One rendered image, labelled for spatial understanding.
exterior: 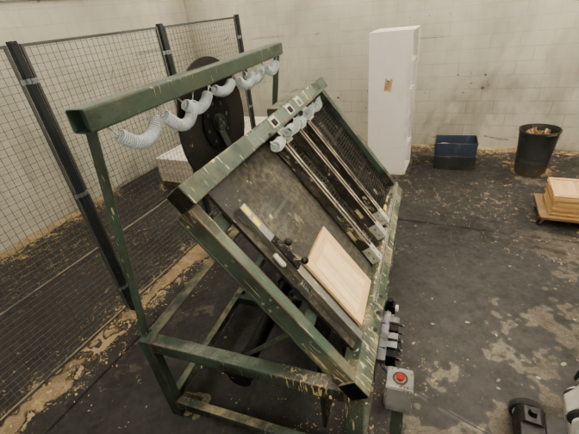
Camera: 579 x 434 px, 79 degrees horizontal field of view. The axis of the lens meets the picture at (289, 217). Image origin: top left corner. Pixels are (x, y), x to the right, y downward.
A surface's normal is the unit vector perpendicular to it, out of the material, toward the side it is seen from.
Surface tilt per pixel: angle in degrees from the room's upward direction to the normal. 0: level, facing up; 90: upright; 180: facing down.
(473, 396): 0
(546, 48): 90
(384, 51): 90
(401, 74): 90
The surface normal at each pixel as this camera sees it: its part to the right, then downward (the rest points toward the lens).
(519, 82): -0.41, 0.51
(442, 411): -0.11, -0.85
